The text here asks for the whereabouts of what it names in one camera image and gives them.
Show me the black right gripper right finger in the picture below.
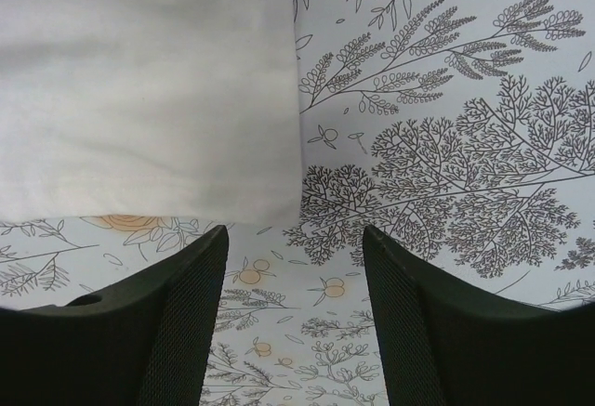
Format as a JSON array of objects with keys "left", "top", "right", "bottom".
[{"left": 363, "top": 226, "right": 594, "bottom": 405}]

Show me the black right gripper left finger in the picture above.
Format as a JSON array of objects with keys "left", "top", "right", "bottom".
[{"left": 1, "top": 226, "right": 229, "bottom": 405}]

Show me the white t-shirt with black print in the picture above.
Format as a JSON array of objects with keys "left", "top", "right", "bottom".
[{"left": 1, "top": 0, "right": 302, "bottom": 226}]

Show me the floral patterned table mat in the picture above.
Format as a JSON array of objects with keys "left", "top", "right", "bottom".
[{"left": 1, "top": 0, "right": 594, "bottom": 405}]

